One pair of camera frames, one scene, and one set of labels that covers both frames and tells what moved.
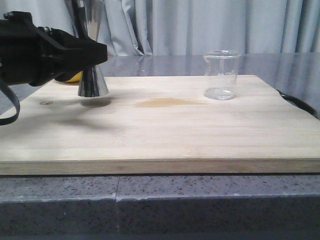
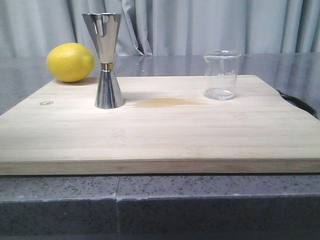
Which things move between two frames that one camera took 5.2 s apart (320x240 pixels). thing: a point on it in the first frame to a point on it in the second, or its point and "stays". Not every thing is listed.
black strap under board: x=300 y=104 stays
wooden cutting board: x=155 y=124 stays
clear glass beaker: x=221 y=69 stays
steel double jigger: x=88 y=16 to x=105 y=28
